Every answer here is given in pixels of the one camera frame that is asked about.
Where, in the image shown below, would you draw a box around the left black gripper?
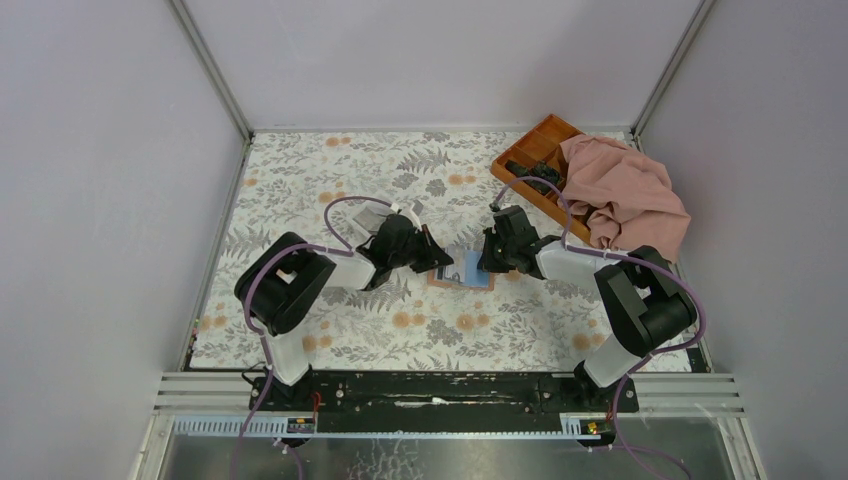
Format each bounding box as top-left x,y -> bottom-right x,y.
388,225 -> 452,275

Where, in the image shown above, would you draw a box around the tan leather card holder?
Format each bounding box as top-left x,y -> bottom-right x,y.
427,245 -> 495,291

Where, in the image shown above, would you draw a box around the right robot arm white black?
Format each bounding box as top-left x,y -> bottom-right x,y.
479,205 -> 703,412

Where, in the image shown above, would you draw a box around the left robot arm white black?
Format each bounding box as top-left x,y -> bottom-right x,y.
234,214 -> 453,411

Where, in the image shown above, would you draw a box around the white plastic card box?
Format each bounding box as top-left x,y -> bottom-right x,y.
347,199 -> 420,248

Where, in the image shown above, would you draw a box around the dark green items in tray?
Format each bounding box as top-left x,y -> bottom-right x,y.
505,160 -> 562,195

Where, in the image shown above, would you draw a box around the orange wooden tray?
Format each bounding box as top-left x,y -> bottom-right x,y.
490,114 -> 582,227

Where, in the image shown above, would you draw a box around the pink cloth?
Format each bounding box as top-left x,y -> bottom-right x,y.
560,134 -> 691,262

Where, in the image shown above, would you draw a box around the floral table mat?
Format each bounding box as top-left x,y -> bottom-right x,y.
188,132 -> 611,371

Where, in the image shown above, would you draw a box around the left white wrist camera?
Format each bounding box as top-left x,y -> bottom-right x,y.
390,199 -> 424,230

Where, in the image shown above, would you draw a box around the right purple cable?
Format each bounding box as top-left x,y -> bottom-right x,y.
491,176 -> 709,480

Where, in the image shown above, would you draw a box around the purple cable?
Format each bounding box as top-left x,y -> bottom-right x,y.
491,176 -> 709,480
228,195 -> 399,480

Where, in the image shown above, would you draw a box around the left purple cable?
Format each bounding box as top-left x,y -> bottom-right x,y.
228,195 -> 399,480

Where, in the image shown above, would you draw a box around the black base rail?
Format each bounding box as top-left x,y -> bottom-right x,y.
249,370 -> 639,434

